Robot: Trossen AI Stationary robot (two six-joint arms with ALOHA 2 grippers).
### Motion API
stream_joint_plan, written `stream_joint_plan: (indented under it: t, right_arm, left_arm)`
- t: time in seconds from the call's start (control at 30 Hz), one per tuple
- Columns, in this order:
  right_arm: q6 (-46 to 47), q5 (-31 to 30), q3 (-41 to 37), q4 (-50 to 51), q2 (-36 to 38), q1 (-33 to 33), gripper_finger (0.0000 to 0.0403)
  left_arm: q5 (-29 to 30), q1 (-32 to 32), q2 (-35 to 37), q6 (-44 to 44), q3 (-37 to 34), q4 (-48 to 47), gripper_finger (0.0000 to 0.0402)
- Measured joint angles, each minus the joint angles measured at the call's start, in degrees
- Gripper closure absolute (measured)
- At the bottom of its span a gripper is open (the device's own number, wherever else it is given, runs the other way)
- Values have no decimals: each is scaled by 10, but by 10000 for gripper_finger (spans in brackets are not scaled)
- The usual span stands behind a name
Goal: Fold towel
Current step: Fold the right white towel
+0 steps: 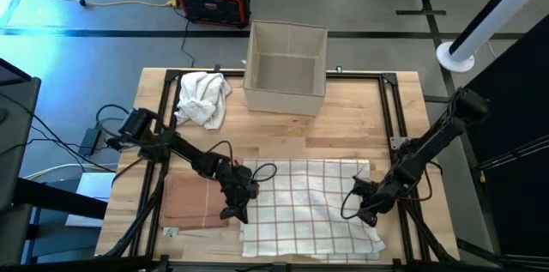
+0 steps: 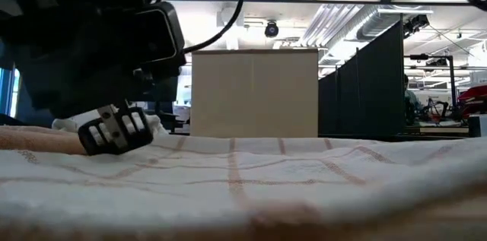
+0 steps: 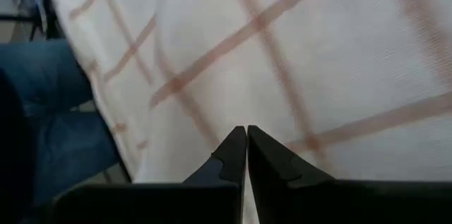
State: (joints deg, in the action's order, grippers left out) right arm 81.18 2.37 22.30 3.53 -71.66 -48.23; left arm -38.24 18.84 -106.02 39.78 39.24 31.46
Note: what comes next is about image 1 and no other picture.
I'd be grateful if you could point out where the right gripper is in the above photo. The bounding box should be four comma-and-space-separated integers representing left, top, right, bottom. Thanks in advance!
352, 176, 402, 228

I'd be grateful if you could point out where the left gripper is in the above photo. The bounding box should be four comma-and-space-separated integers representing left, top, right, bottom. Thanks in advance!
215, 160, 261, 225

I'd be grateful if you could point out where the pink terracotta towel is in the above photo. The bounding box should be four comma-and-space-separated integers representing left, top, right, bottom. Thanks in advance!
159, 172, 231, 231

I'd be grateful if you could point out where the white red-checked towel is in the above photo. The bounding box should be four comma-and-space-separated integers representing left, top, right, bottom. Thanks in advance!
238, 158, 387, 264

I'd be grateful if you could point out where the beige fabric box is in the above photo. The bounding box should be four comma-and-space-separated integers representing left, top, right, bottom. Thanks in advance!
242, 19, 329, 118

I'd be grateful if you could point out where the plain white towel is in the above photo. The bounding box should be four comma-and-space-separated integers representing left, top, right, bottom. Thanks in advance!
173, 70, 233, 131

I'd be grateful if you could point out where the white flat box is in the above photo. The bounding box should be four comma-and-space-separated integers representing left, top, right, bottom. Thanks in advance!
65, 172, 118, 227

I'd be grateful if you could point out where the black power adapter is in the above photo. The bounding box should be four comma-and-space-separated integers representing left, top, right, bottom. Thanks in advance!
80, 128, 103, 157

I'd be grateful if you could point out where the white pole with round base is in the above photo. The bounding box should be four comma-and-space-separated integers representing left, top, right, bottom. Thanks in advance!
436, 0, 549, 74

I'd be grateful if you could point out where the black support beam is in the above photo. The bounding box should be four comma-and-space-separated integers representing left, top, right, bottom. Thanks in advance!
12, 177, 108, 221

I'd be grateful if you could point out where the grey cart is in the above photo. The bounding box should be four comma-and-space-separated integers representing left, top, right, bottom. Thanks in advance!
0, 57, 43, 267

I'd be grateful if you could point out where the black aluminium table frame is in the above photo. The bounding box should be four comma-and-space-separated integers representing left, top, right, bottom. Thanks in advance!
102, 67, 460, 267

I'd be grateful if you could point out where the white floor cable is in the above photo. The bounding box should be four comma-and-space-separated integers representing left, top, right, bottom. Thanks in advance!
23, 161, 119, 181

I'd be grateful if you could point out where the black power cable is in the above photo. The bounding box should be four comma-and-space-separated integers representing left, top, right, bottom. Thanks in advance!
179, 8, 196, 70

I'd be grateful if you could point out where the yellow extension cable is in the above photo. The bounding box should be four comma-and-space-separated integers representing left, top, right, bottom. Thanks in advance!
78, 0, 179, 9

